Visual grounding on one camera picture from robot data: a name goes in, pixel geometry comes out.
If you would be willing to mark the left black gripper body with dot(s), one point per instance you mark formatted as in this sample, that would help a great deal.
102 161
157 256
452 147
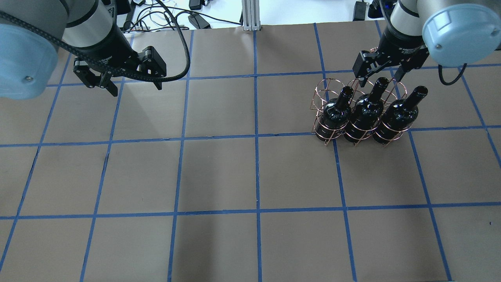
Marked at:
106 49

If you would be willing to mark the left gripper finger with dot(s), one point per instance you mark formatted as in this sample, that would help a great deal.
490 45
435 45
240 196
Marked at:
151 63
91 80

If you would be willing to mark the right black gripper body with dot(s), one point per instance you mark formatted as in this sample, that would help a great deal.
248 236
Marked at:
403 47

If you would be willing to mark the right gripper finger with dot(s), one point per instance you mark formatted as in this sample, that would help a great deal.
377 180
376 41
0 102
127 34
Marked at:
367 64
403 69

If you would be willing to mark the black wine bottle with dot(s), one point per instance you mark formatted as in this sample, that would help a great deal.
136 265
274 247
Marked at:
335 115
399 116
364 115

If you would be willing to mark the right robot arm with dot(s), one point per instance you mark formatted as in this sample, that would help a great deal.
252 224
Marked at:
452 32

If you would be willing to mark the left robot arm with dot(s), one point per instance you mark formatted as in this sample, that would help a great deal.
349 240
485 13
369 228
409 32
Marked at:
28 59

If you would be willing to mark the black wine bottle in basket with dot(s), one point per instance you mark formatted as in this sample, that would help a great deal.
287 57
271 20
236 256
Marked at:
335 115
399 116

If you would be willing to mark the black power adapter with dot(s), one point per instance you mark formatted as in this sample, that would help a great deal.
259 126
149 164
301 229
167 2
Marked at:
198 22

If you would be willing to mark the copper wire wine basket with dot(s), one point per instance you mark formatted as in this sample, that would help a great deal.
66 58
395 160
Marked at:
330 88

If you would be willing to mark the aluminium frame post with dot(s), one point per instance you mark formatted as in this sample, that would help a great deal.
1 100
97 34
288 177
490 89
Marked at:
251 15

